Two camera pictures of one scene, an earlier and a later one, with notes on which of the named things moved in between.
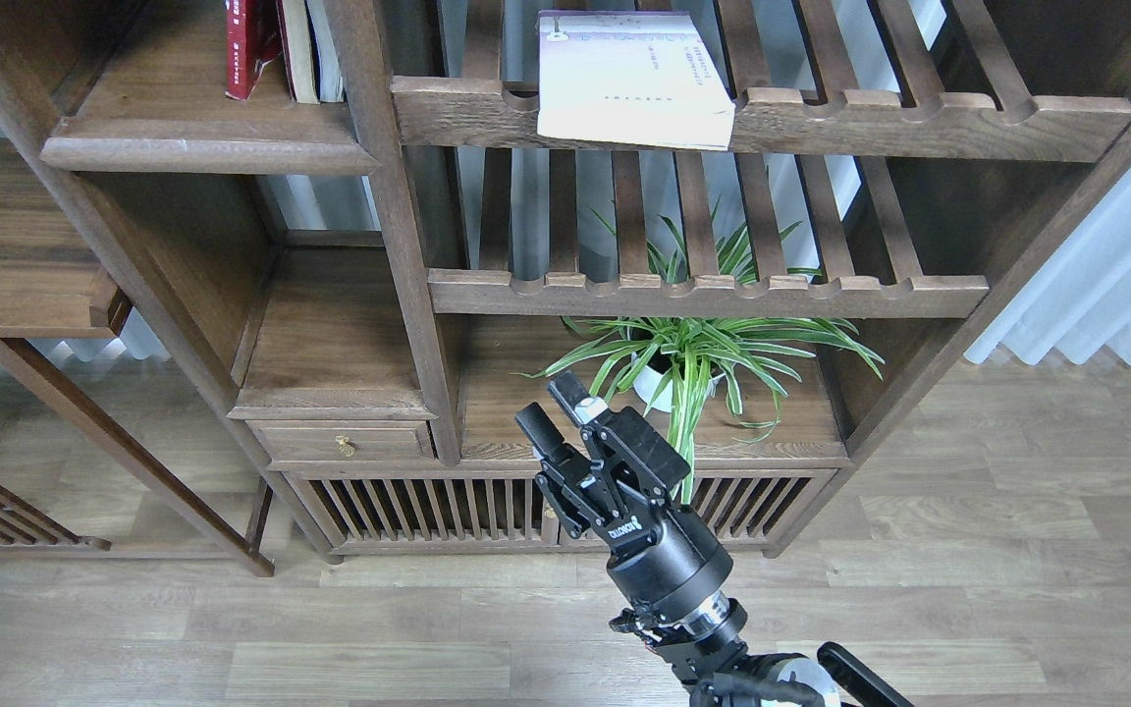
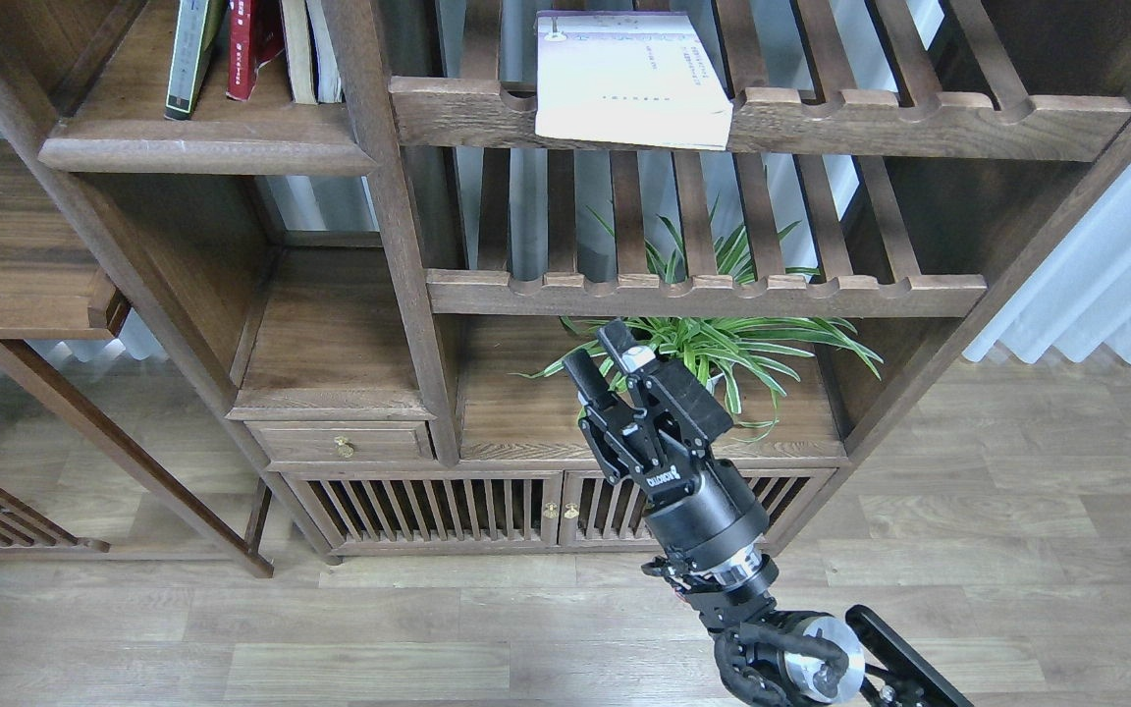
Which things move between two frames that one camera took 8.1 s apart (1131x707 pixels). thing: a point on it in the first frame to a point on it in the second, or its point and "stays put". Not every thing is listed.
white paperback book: (629, 77) stays put
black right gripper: (667, 554) to (698, 506)
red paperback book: (253, 35) stays put
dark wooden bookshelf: (764, 227) stays put
